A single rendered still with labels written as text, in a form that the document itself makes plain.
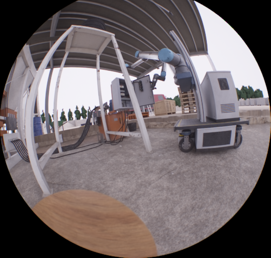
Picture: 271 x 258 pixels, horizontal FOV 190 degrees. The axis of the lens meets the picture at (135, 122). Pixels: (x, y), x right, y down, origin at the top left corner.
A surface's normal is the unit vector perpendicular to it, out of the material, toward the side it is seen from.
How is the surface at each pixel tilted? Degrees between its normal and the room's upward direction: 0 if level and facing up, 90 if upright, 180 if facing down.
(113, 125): 90
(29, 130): 80
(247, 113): 90
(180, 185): 0
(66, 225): 0
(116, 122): 90
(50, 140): 90
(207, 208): 0
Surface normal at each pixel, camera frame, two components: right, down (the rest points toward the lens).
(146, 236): -0.15, -0.99
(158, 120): -0.73, 0.14
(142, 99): -0.55, 0.14
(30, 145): 0.65, -0.21
